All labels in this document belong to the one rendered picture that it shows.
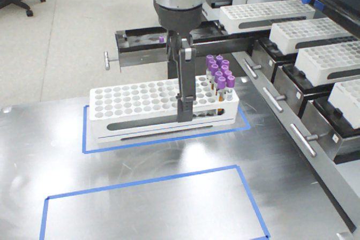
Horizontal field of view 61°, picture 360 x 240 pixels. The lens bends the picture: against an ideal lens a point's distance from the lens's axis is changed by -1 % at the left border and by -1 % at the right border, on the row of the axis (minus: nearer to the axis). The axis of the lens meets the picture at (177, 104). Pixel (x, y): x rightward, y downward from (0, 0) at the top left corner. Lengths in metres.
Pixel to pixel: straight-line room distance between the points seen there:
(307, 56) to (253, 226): 0.48
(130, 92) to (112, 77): 1.60
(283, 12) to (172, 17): 0.63
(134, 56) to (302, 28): 0.50
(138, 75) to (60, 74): 0.57
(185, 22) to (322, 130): 0.42
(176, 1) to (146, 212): 0.34
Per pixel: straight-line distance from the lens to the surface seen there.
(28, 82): 2.39
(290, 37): 0.93
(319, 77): 0.82
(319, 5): 0.84
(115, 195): 0.55
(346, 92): 0.76
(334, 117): 0.76
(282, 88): 0.89
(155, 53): 0.94
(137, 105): 0.62
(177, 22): 0.51
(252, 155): 0.61
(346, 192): 0.76
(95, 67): 2.38
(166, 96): 0.63
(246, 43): 1.02
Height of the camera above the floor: 1.28
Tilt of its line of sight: 41 degrees down
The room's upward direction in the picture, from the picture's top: straight up
